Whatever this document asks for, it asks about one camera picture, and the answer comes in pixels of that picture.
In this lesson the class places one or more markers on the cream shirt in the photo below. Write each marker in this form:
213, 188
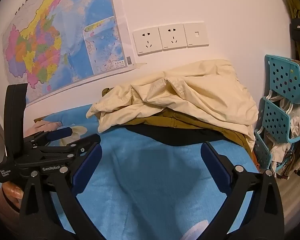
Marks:
185, 95

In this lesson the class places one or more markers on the olive garment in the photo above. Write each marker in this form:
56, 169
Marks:
165, 123

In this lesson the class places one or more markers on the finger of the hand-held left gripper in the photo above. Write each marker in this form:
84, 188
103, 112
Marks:
87, 142
60, 133

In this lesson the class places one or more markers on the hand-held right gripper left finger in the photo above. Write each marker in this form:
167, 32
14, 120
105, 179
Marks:
90, 165

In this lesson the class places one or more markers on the white wall socket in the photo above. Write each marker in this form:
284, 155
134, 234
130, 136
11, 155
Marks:
172, 37
147, 41

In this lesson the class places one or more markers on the colourful wall map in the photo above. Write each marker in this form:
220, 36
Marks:
52, 30

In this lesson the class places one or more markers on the blue flower print bed sheet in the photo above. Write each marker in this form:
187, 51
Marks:
152, 180

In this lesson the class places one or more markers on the white plastic bags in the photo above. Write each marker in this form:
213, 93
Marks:
295, 130

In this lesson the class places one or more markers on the black garment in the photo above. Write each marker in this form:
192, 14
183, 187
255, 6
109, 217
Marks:
177, 137

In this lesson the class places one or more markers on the pink garment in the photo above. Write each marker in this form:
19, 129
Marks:
43, 127

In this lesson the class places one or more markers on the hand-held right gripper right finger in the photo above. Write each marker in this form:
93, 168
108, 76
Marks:
212, 165

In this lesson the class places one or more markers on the blue plastic shelf rack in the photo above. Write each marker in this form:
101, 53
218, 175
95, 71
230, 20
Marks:
281, 80

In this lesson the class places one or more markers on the person's left hand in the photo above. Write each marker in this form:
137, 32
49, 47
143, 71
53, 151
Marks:
13, 192

